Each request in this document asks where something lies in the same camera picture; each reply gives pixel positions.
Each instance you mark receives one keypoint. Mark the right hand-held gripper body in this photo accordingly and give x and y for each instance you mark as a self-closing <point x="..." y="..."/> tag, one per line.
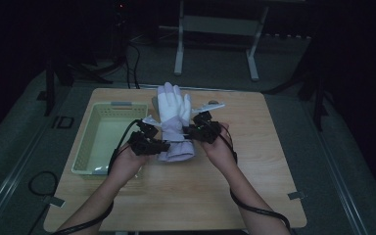
<point x="205" y="129"/>

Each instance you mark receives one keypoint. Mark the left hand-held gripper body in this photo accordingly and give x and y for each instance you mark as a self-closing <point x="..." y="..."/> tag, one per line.
<point x="143" y="140"/>

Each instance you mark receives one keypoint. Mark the white and lavender glove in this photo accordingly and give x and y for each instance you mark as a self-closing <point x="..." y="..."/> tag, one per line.
<point x="174" y="107"/>

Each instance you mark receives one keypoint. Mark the cream plastic basket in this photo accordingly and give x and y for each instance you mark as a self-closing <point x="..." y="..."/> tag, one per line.
<point x="111" y="143"/>

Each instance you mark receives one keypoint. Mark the person's right hand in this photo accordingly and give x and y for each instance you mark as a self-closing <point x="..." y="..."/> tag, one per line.
<point x="220" y="153"/>

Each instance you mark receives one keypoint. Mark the person's left hand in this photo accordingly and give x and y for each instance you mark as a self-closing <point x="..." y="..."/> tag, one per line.
<point x="127" y="166"/>

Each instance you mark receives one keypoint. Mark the round grey table grommet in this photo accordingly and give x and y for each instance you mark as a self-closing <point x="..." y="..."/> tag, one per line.
<point x="213" y="102"/>

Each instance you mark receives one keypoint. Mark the black stand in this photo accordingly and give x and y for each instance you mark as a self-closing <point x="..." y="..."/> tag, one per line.
<point x="318" y="101"/>
<point x="50" y="88"/>

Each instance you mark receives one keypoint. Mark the grey tape piece on floor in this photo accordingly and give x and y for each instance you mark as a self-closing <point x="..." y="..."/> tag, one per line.
<point x="55" y="201"/>

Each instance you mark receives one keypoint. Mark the grey tape piece on table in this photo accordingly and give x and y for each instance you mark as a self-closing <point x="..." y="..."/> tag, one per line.
<point x="296" y="195"/>

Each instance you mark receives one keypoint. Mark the white metal table frame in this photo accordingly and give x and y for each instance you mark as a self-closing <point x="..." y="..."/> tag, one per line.
<point x="215" y="26"/>

